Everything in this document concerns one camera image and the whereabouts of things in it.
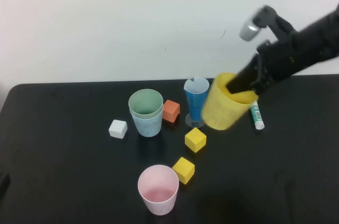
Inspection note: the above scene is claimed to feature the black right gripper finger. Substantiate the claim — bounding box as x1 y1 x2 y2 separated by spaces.
226 58 263 94

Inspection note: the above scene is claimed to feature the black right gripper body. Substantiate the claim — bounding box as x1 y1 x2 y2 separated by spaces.
251 17 302 95

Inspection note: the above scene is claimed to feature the yellow plastic cup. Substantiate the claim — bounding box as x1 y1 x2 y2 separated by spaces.
201 72 259 131

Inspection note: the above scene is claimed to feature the pale green plastic cup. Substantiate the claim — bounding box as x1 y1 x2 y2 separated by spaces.
128 88 164 119

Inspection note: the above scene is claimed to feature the pink plastic cup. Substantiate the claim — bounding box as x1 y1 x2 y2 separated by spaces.
137 165 180 216

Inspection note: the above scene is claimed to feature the white green glue stick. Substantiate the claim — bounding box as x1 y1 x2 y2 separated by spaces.
248 100 266 130

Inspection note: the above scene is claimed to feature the blue cone cup clear base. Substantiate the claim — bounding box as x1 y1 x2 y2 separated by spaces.
184 77 210 127

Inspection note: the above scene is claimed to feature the yellow foam cube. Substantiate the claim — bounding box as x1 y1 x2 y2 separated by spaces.
172 157 196 185
184 127 207 154

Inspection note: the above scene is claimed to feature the orange foam block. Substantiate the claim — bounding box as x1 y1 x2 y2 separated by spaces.
162 99 181 123

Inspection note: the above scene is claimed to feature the light blue plastic cup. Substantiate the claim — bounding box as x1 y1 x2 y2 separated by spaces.
129 107 164 138

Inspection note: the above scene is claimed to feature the white foam cube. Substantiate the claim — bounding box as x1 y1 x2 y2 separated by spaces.
108 119 128 139

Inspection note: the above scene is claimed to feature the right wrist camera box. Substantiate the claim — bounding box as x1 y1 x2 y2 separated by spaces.
239 5 279 41

